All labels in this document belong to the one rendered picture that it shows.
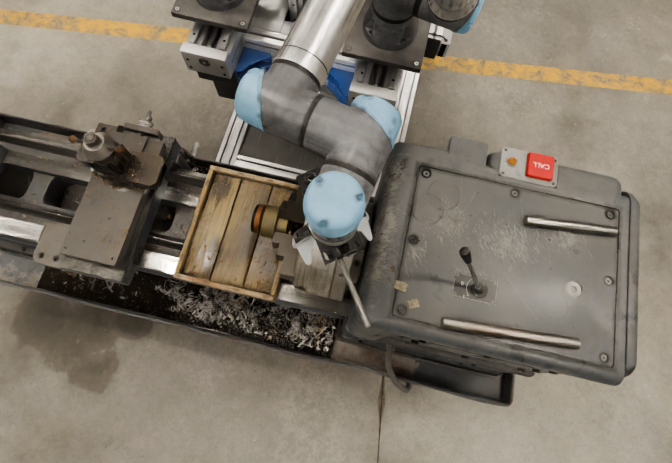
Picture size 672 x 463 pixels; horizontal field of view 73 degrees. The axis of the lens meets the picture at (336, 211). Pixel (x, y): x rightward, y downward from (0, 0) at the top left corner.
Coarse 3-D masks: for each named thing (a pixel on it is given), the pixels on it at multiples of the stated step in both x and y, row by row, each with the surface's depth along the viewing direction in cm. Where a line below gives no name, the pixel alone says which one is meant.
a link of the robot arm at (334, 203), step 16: (320, 176) 55; (336, 176) 55; (352, 176) 57; (320, 192) 54; (336, 192) 54; (352, 192) 54; (368, 192) 58; (304, 208) 57; (320, 208) 54; (336, 208) 54; (352, 208) 54; (320, 224) 54; (336, 224) 54; (352, 224) 55; (336, 240) 62
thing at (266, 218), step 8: (256, 208) 116; (264, 208) 116; (272, 208) 116; (256, 216) 114; (264, 216) 114; (272, 216) 114; (256, 224) 115; (264, 224) 114; (272, 224) 114; (280, 224) 115; (288, 224) 120; (256, 232) 117; (264, 232) 115; (272, 232) 114; (288, 232) 120
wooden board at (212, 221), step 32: (224, 192) 141; (256, 192) 141; (288, 192) 141; (192, 224) 135; (224, 224) 138; (192, 256) 134; (224, 256) 135; (256, 256) 135; (224, 288) 130; (256, 288) 132
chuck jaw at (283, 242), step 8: (280, 232) 115; (272, 240) 114; (280, 240) 114; (288, 240) 114; (280, 248) 113; (288, 248) 113; (296, 248) 113; (280, 256) 113; (288, 256) 112; (296, 256) 112; (288, 264) 111; (280, 272) 110; (288, 272) 110; (304, 288) 112
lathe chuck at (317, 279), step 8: (304, 224) 102; (312, 256) 103; (320, 256) 102; (296, 264) 104; (304, 264) 104; (312, 264) 103; (320, 264) 103; (328, 264) 103; (296, 272) 105; (304, 272) 105; (312, 272) 104; (320, 272) 104; (328, 272) 104; (296, 280) 107; (304, 280) 106; (312, 280) 106; (320, 280) 105; (328, 280) 105; (296, 288) 113; (312, 288) 108; (320, 288) 108; (328, 288) 107; (320, 296) 113; (328, 296) 111
